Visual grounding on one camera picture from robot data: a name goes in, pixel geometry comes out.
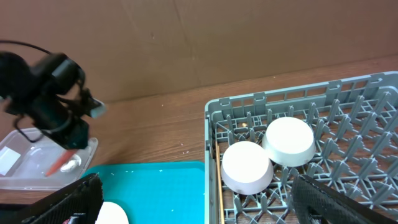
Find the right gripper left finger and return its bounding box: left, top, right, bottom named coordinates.
left=1, top=174, right=104, bottom=224

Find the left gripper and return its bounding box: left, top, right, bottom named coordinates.
left=29, top=53, right=89, bottom=150

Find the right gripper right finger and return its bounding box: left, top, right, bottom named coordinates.
left=291, top=175, right=395, bottom=224

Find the white tissue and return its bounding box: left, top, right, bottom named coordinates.
left=60, top=154, right=81, bottom=172

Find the orange carrot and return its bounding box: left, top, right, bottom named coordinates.
left=45, top=149, right=78, bottom=177

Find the white bowl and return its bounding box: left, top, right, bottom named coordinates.
left=262, top=117, right=316, bottom=167

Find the pink bowl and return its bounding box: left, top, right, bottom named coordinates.
left=221, top=141, right=274, bottom=195

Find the wooden chopstick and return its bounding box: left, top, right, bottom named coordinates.
left=215, top=140, right=225, bottom=224

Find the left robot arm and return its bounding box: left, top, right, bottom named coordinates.
left=1, top=51, right=89, bottom=150

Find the grey dishwasher rack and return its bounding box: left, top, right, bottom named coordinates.
left=205, top=72, right=397, bottom=223

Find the white plate with food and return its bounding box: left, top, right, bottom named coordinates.
left=95, top=202, right=129, bottom=224

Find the clear plastic storage bin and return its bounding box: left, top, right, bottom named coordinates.
left=1, top=131, right=98, bottom=190

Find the teal serving tray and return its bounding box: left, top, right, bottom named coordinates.
left=85, top=161, right=205, bottom=224

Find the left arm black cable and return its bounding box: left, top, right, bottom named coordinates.
left=0, top=39, right=52, bottom=55

